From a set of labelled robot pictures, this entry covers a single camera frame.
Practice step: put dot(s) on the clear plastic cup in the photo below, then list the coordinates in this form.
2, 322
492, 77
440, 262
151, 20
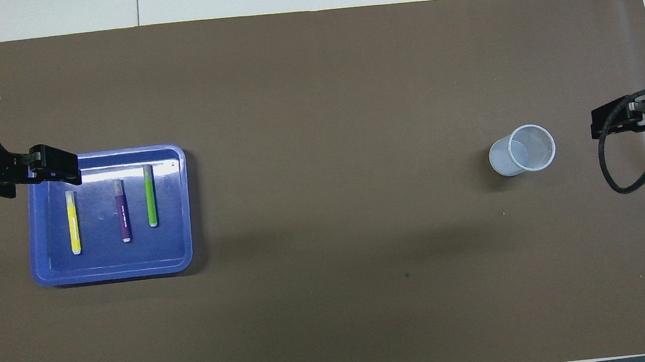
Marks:
523, 150

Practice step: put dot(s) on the brown table mat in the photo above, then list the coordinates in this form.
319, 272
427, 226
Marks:
319, 146

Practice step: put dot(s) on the blue plastic tray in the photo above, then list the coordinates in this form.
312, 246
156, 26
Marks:
105, 261

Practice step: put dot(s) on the green highlighter pen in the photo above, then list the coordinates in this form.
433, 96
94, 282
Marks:
150, 197

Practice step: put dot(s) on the yellow highlighter pen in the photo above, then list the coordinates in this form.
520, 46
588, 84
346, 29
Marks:
73, 222

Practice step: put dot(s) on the purple highlighter pen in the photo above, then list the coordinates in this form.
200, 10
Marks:
123, 215

